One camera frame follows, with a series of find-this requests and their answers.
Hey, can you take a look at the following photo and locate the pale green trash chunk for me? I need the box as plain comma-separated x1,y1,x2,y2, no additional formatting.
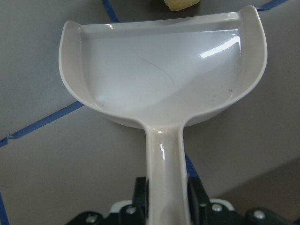
164,0,200,11

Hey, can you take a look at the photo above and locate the white plastic dustpan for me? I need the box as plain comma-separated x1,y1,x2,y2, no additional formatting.
59,5,267,225

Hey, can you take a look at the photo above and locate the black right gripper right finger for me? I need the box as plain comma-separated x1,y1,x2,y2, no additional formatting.
187,177,231,225

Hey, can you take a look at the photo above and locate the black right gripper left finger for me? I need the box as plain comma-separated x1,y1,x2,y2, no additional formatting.
119,177,148,225

